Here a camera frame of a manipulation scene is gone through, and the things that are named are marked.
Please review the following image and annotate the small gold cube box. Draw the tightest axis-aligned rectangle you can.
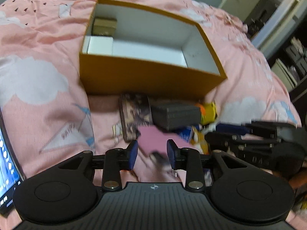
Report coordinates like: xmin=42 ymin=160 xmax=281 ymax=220
xmin=92 ymin=18 xmax=117 ymax=37

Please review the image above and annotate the black and white plush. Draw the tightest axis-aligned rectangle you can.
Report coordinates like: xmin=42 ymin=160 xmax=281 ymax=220
xmin=217 ymin=114 xmax=243 ymax=125

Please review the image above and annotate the brown plush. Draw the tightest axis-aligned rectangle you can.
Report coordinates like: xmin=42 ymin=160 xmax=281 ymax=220
xmin=177 ymin=126 xmax=210 ymax=155

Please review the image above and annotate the smartphone with lit screen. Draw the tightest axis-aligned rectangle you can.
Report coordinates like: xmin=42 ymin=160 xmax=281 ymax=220
xmin=0 ymin=113 xmax=25 ymax=216

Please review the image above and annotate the pink mini backpack pouch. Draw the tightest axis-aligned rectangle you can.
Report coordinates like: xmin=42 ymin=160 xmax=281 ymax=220
xmin=137 ymin=125 xmax=193 ymax=158

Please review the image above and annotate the dark grey gift box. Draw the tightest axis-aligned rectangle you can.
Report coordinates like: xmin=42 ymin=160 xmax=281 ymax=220
xmin=150 ymin=102 xmax=201 ymax=131

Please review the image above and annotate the orange cardboard storage box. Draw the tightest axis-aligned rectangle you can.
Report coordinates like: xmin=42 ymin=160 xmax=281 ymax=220
xmin=79 ymin=0 xmax=227 ymax=100

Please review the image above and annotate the shelf unit with items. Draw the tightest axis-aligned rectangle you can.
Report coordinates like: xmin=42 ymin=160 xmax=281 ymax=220
xmin=268 ymin=35 xmax=306 ymax=100

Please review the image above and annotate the pink printed duvet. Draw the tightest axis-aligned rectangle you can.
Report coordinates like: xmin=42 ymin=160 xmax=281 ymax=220
xmin=1 ymin=0 xmax=301 ymax=177

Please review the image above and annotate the white rectangular box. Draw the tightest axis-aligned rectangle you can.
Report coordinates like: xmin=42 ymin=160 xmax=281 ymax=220
xmin=81 ymin=36 xmax=113 ymax=56

